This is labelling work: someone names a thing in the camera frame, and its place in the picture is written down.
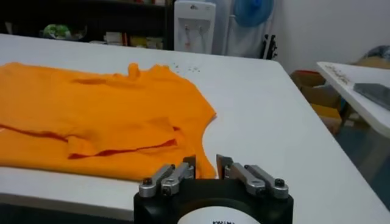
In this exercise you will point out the orange cardboard box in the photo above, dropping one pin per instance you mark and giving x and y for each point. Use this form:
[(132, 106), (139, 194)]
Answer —
[(329, 117)]

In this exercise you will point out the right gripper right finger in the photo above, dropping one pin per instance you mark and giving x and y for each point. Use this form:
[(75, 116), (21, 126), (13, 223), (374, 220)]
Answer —
[(253, 179)]

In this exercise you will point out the black shelf unit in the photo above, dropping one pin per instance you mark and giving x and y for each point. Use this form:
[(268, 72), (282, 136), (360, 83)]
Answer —
[(122, 15)]

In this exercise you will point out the black folded stand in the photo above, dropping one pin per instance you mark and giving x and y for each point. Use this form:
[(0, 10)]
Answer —
[(270, 47)]

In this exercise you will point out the green snack bag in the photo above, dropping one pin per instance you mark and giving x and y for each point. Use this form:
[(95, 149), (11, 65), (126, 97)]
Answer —
[(56, 31)]

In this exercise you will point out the orange T-shirt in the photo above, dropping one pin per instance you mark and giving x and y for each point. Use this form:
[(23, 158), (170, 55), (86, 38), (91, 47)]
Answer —
[(106, 121)]

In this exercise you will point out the red-rimmed cardboard box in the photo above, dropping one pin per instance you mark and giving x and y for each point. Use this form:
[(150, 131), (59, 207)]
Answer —
[(306, 79)]

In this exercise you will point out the blue water bottle lying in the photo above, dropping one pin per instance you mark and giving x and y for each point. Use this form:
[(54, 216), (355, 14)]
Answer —
[(253, 12)]

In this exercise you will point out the pile of grey clothes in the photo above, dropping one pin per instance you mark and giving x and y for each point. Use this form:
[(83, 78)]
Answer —
[(381, 51)]

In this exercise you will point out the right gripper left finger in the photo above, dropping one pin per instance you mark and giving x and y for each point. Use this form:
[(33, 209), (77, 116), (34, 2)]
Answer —
[(170, 179)]

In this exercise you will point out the white water dispenser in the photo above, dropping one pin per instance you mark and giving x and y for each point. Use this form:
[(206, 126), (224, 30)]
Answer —
[(195, 12)]

